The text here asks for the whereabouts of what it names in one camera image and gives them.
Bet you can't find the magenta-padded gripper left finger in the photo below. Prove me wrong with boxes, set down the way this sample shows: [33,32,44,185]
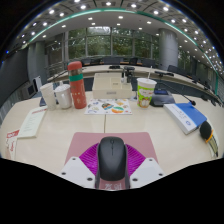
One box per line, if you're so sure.
[59,143,101,190]

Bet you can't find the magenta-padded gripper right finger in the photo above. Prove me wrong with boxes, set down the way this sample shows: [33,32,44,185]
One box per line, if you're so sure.
[124,143,167,190]

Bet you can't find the black computer mouse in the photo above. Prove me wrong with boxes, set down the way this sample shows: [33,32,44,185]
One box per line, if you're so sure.
[97,136,128,183]

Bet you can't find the pink printed mouse pad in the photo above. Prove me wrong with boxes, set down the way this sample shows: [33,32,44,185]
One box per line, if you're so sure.
[64,131,159,191]

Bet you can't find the white printed document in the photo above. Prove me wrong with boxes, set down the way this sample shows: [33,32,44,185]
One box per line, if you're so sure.
[17,106,48,139]

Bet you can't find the blue and white book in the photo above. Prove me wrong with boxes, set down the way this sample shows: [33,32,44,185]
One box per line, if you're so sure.
[163,102,208,136]

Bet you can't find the red and white leaflet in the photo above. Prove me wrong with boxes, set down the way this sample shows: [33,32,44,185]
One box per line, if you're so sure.
[4,129,20,160]

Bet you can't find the colourful sticker sheet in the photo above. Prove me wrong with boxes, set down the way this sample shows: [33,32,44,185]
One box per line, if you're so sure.
[84,98,133,116]

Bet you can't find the white lidded mug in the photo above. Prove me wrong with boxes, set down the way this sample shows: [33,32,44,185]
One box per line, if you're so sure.
[53,83,73,110]

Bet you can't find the printed paper cup with straw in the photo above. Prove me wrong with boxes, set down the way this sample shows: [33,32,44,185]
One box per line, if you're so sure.
[136,66,158,109]

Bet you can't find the white paper cup stack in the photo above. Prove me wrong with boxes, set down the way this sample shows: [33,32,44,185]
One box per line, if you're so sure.
[39,82,58,111]

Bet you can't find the red thermos bottle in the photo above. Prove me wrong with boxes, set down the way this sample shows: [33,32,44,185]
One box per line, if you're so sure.
[67,60,88,110]

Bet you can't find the white cardboard box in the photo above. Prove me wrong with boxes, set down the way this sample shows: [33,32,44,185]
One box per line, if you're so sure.
[92,72,134,100]

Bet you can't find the dark office chairs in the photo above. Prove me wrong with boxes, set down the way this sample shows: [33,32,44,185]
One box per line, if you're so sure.
[79,56,214,91]

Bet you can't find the long curved conference desk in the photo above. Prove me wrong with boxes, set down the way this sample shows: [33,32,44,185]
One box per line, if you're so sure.
[46,64,218,98]

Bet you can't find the ceiling lights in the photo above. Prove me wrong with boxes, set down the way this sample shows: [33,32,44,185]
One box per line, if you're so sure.
[19,0,221,68]

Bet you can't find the handheld microphone with orange ring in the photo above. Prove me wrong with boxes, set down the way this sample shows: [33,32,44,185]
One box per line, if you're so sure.
[199,120,219,158]

